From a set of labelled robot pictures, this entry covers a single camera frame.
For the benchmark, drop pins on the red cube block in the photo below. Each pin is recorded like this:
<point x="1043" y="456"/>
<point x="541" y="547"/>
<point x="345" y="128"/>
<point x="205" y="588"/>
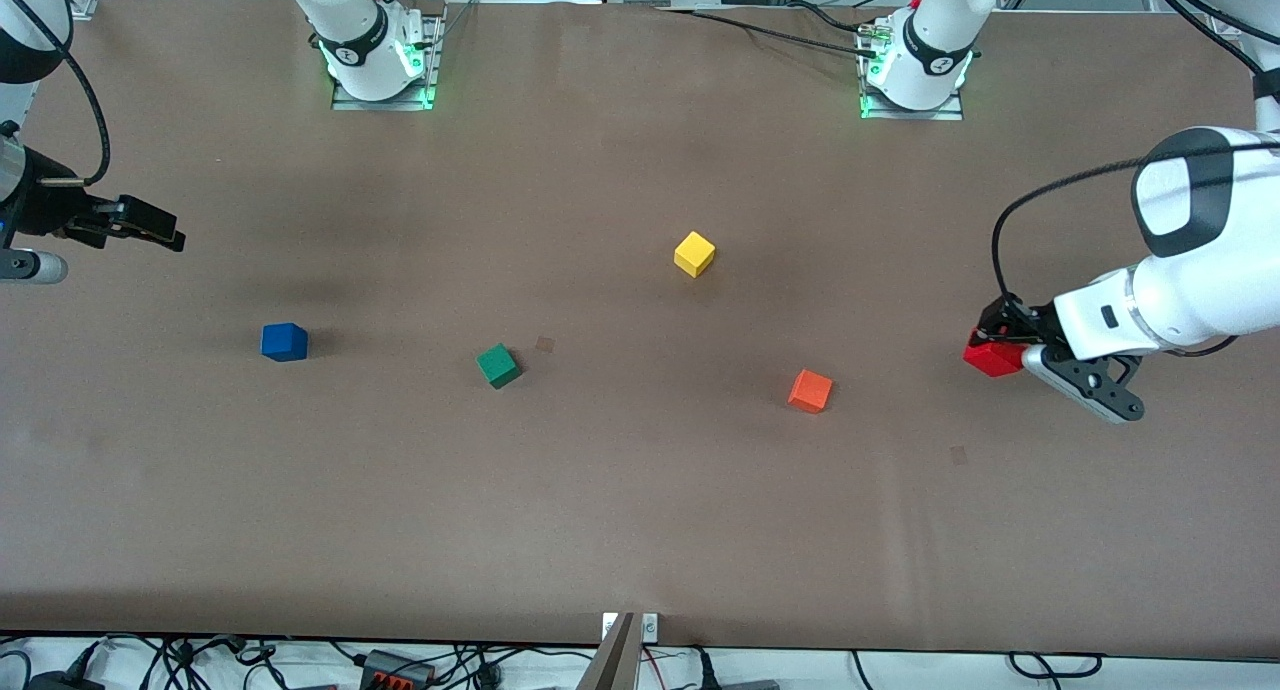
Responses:
<point x="990" y="360"/>

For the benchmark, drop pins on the green cube block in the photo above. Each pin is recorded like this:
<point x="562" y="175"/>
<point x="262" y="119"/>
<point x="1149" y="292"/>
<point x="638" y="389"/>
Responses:
<point x="498" y="366"/>

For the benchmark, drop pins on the blue cube block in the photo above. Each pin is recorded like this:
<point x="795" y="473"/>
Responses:
<point x="284" y="342"/>

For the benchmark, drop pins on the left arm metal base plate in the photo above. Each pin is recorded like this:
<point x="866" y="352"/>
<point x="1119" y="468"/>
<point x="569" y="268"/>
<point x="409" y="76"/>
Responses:
<point x="955" y="113"/>

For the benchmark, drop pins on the brown table cover mat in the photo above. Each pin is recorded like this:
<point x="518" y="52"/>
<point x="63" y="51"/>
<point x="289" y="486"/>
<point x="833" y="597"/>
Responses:
<point x="640" y="490"/>

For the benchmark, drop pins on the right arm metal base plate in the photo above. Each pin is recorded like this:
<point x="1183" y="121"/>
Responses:
<point x="432" y="70"/>

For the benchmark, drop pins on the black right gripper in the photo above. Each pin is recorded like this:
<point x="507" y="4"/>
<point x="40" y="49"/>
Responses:
<point x="48" y="211"/>

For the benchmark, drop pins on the yellow cube block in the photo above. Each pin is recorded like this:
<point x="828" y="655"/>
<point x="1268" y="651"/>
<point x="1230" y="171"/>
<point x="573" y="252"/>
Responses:
<point x="694" y="255"/>

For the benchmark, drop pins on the grey angled metal bar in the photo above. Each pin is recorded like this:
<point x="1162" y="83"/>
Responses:
<point x="612" y="665"/>

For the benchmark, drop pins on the aluminium corner bracket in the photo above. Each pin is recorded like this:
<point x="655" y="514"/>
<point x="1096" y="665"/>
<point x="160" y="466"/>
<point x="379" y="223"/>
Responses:
<point x="85" y="5"/>
<point x="1224" y="25"/>

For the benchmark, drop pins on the small metal edge bracket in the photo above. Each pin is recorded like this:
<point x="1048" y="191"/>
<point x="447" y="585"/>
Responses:
<point x="650" y="627"/>

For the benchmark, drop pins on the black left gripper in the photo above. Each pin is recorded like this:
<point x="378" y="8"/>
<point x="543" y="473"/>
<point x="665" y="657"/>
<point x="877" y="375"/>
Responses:
<point x="1022" y="324"/>

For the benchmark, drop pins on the orange cube block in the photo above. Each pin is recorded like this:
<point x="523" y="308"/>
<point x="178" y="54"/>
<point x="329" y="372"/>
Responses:
<point x="810" y="391"/>

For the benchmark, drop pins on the black orange connector box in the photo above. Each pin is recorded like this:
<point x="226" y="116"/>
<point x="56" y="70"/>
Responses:
<point x="395" y="667"/>

